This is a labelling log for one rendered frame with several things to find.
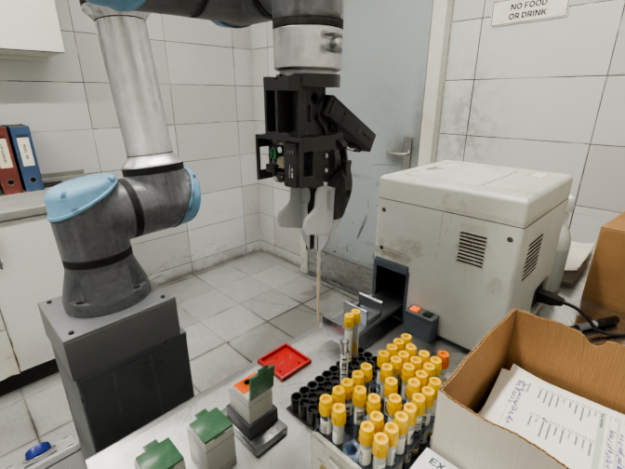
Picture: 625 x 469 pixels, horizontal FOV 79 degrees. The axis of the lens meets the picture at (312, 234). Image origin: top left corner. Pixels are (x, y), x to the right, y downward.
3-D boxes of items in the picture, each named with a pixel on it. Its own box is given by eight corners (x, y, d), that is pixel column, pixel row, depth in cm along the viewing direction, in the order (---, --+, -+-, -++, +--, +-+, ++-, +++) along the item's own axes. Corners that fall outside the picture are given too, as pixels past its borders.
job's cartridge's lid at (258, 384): (272, 358, 49) (275, 360, 49) (271, 384, 51) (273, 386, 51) (248, 372, 47) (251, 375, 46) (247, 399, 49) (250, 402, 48)
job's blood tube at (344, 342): (342, 391, 60) (343, 337, 57) (349, 395, 59) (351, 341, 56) (337, 395, 59) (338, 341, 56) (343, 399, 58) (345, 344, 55)
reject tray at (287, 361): (285, 346, 71) (285, 342, 71) (311, 363, 67) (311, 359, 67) (257, 363, 67) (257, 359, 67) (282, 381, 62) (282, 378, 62)
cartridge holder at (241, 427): (249, 399, 59) (247, 381, 58) (287, 433, 53) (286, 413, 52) (219, 419, 55) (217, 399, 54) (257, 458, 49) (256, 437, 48)
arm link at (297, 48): (305, 37, 45) (362, 31, 40) (305, 79, 47) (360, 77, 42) (257, 30, 40) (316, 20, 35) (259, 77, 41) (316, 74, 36)
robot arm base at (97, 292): (62, 294, 76) (48, 248, 72) (142, 273, 83) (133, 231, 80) (66, 328, 64) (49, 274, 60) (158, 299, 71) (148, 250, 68)
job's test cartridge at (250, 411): (253, 402, 57) (251, 368, 54) (273, 420, 53) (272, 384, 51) (231, 417, 54) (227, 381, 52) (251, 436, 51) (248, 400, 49)
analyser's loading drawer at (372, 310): (384, 296, 85) (386, 274, 84) (409, 306, 81) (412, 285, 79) (322, 333, 72) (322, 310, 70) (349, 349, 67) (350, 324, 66)
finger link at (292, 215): (270, 252, 49) (270, 182, 45) (300, 239, 53) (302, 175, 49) (287, 260, 47) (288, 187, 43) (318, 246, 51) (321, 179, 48)
